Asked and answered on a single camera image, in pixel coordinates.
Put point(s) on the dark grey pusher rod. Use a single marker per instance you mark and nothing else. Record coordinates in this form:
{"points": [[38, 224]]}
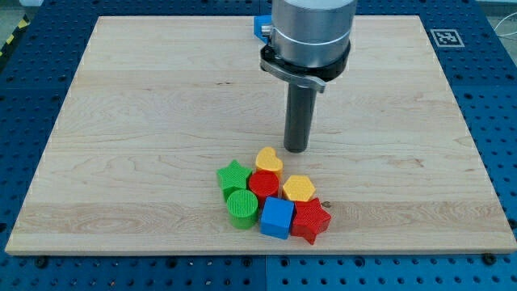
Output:
{"points": [[299, 115]]}

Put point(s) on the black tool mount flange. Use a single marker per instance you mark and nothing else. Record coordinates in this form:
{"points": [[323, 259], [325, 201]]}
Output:
{"points": [[312, 78]]}

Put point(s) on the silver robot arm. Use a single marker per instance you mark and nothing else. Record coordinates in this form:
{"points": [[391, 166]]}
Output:
{"points": [[308, 43]]}

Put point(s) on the blue block behind arm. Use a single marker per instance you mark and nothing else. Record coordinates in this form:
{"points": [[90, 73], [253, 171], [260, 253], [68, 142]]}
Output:
{"points": [[259, 22]]}

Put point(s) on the green star block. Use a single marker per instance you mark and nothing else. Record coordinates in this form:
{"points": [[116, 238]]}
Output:
{"points": [[232, 178]]}

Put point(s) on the red star block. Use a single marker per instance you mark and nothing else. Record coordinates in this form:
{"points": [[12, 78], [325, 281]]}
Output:
{"points": [[310, 220]]}

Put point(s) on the yellow heart block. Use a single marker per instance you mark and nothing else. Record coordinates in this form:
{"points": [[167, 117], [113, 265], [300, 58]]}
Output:
{"points": [[267, 160]]}

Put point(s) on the yellow hexagon block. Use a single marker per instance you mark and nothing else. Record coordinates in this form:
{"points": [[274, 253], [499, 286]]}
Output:
{"points": [[298, 188]]}

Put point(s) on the red cylinder block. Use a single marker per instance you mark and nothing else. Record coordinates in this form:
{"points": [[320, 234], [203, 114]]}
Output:
{"points": [[264, 184]]}

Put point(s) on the green cylinder block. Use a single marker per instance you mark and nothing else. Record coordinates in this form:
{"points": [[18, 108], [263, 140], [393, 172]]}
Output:
{"points": [[243, 208]]}

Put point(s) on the blue cube block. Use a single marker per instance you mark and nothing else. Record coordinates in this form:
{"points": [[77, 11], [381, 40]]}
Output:
{"points": [[276, 217]]}

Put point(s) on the fiducial marker tag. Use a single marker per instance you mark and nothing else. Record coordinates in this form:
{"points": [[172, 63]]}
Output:
{"points": [[447, 38]]}

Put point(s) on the wooden board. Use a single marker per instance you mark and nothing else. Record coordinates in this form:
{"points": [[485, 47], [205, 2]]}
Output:
{"points": [[159, 104]]}

